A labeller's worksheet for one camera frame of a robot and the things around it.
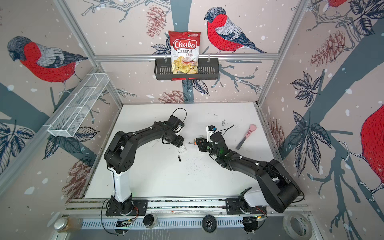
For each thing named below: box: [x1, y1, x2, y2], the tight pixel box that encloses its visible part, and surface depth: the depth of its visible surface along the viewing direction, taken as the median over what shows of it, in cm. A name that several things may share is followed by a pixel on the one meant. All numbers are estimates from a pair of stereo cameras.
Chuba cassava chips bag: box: [168, 30, 201, 75], surface depth 86 cm
